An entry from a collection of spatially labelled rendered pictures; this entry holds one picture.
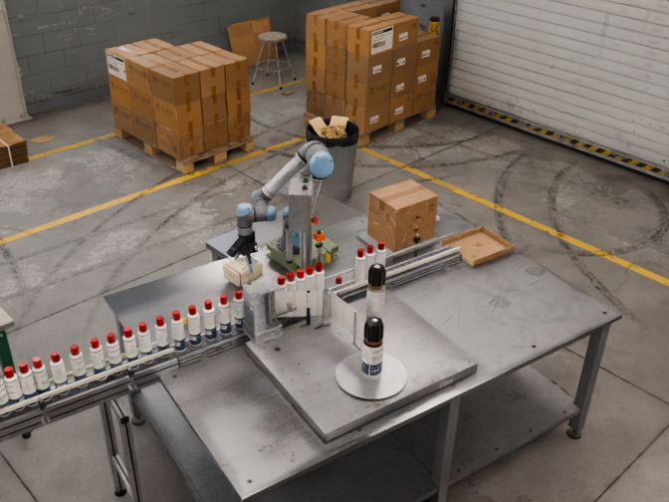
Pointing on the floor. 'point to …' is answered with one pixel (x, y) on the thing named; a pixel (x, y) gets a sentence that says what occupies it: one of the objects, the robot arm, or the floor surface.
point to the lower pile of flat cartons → (11, 147)
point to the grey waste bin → (341, 180)
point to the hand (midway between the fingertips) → (243, 267)
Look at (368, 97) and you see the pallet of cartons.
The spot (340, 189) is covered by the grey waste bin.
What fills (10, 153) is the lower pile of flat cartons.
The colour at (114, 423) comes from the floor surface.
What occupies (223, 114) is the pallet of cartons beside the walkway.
